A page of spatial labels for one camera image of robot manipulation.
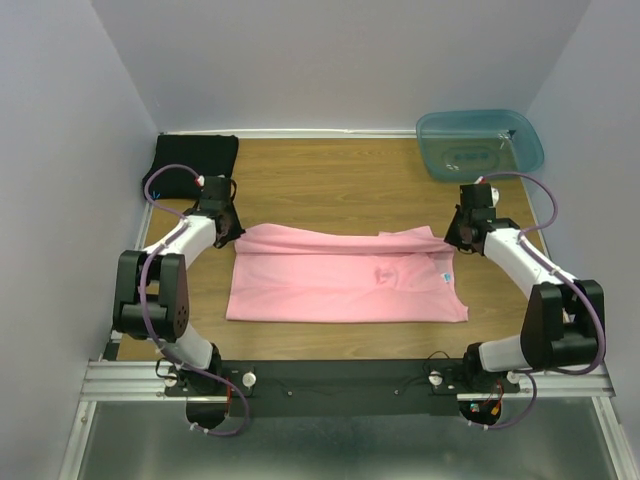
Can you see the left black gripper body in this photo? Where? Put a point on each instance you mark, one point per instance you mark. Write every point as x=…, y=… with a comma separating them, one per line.
x=230, y=230

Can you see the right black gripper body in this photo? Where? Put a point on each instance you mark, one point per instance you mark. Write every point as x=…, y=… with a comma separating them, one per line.
x=456, y=232

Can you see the pink t-shirt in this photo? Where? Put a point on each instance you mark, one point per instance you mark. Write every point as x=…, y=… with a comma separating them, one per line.
x=285, y=274

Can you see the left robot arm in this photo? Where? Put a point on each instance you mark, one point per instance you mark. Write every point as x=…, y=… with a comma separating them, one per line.
x=151, y=300

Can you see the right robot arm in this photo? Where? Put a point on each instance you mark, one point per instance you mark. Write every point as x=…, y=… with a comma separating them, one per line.
x=563, y=328

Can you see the folded black t-shirt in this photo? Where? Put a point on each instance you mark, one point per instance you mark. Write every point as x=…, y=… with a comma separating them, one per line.
x=208, y=155

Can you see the blue translucent plastic bin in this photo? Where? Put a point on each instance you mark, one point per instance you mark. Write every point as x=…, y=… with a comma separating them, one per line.
x=459, y=146

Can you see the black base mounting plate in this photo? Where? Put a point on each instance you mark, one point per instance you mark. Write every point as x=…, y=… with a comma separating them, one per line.
x=265, y=389

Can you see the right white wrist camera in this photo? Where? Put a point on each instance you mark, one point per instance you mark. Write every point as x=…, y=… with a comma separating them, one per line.
x=495, y=195

